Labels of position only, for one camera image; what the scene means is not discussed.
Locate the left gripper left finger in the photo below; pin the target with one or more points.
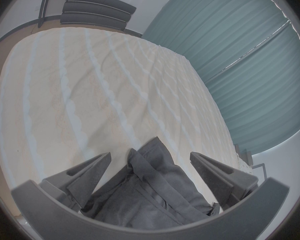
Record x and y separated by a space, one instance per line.
82 181

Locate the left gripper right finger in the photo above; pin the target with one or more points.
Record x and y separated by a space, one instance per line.
215 176

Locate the black trousers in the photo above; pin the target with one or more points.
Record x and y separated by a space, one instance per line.
150 191

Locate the bed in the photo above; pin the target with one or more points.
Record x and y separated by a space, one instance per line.
95 89

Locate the white printed pillow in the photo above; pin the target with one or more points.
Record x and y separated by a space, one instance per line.
243 164

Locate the grey bedside table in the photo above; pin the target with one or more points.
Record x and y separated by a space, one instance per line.
245 152

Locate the blue-green curtain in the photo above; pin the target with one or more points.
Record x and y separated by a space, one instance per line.
265 91
215 21

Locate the black chest of drawers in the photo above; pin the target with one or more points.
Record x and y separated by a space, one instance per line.
97 9

